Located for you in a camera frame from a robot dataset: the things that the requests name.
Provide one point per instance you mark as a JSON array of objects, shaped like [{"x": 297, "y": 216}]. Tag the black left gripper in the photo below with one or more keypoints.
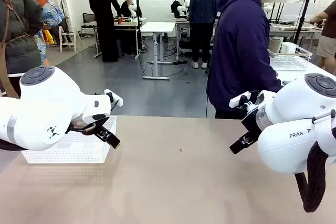
[{"x": 86, "y": 128}]

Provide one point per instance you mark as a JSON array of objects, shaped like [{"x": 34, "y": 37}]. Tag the person in purple hoodie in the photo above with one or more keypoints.
[{"x": 236, "y": 51}]

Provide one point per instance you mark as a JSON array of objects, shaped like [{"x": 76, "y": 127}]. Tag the person in white top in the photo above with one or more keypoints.
[{"x": 51, "y": 1}]

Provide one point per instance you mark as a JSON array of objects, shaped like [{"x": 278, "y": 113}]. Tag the black tripod stand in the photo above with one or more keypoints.
[{"x": 305, "y": 11}]

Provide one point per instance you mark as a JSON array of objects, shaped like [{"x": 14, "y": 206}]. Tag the brown cardboard cup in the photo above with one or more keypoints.
[{"x": 275, "y": 45}]

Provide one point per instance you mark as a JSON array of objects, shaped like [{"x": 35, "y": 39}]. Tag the black hanging garment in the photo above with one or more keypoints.
[{"x": 175, "y": 7}]

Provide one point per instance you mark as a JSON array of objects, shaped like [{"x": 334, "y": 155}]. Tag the white perforated plastic basket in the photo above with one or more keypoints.
[{"x": 78, "y": 153}]

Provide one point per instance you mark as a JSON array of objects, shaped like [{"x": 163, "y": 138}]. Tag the standing person in black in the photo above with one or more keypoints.
[{"x": 105, "y": 11}]

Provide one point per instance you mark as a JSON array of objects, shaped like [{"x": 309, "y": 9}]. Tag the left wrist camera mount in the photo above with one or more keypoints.
[{"x": 109, "y": 93}]

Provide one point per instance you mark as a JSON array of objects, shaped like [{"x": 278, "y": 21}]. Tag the black mesh chair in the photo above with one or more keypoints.
[{"x": 88, "y": 18}]

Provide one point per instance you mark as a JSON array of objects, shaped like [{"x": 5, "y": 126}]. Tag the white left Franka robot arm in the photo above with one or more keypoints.
[{"x": 47, "y": 103}]

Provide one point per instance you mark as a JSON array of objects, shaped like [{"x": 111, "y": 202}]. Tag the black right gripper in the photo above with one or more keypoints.
[{"x": 252, "y": 125}]

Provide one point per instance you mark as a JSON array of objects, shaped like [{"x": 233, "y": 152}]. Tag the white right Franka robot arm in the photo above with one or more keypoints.
[{"x": 288, "y": 103}]

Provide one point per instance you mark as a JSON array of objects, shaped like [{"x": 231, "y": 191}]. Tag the white wooden step stool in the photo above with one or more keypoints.
[{"x": 68, "y": 34}]

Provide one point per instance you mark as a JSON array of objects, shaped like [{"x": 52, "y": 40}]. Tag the white workshop desk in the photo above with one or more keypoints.
[{"x": 183, "y": 24}]

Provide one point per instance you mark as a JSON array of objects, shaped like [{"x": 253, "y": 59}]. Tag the person in blue jacket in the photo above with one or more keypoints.
[{"x": 203, "y": 3}]

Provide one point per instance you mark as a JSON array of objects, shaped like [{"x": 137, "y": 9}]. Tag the person in brown t-shirt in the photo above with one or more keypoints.
[{"x": 328, "y": 24}]

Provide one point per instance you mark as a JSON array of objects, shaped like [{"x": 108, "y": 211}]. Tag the white standing desk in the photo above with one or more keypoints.
[{"x": 157, "y": 27}]

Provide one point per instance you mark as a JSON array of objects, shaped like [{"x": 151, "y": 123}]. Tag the seated person in black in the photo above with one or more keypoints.
[{"x": 127, "y": 9}]

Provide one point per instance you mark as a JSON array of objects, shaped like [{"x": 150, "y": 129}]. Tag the wooden work table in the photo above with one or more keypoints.
[{"x": 128, "y": 24}]

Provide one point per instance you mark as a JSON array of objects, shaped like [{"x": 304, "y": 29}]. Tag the black floor power strip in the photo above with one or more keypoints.
[{"x": 181, "y": 62}]

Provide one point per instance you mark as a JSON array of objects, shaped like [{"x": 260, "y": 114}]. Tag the mannequin in blue patterned shirt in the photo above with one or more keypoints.
[{"x": 52, "y": 14}]

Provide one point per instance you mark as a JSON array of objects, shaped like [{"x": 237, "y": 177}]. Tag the long background work table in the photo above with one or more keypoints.
[{"x": 288, "y": 27}]

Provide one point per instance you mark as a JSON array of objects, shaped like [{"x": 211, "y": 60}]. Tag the white side table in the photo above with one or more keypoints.
[{"x": 315, "y": 69}]

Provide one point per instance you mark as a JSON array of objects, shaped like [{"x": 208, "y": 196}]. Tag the person in green jacket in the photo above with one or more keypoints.
[{"x": 18, "y": 37}]

